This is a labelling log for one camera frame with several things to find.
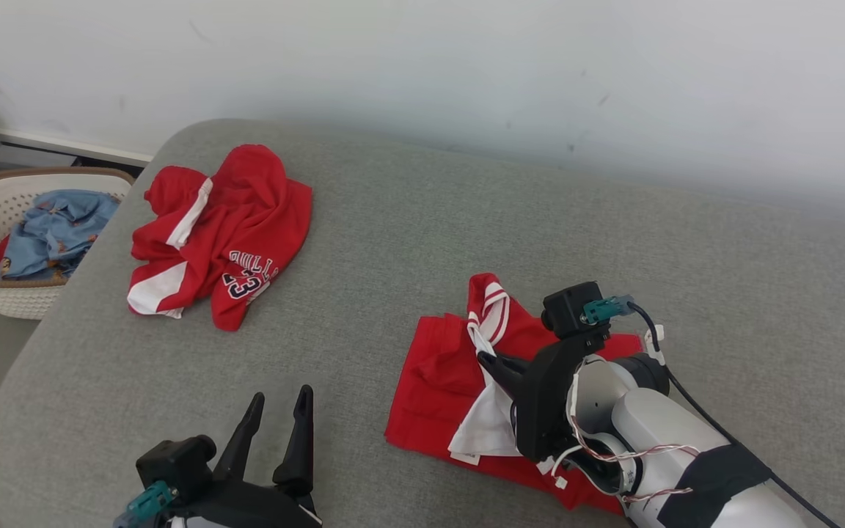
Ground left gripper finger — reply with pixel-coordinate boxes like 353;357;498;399
272;384;315;499
213;392;266;482

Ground grey fabric sofa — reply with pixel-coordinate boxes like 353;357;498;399
0;119;845;528

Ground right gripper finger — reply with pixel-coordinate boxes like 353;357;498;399
477;350;534;401

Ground wall skirting board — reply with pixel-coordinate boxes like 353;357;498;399
0;128;153;168

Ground red basketball jersey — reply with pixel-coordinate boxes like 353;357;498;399
127;144;313;332

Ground red white shorts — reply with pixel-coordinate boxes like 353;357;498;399
384;273;647;514

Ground teal cable connector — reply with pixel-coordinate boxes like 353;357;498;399
114;480;178;526
582;295;634;325

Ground light blue printed garment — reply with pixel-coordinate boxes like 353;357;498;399
0;189;121;282

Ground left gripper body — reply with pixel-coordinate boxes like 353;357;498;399
166;477;323;528

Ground twisted red white wire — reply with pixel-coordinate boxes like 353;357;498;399
551;352;702;507

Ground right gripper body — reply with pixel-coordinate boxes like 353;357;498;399
514;330;611;463

